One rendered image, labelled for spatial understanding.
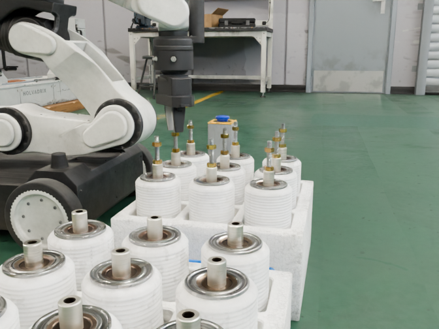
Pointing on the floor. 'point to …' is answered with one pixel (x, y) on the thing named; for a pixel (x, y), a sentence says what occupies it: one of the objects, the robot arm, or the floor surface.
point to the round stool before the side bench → (143, 76)
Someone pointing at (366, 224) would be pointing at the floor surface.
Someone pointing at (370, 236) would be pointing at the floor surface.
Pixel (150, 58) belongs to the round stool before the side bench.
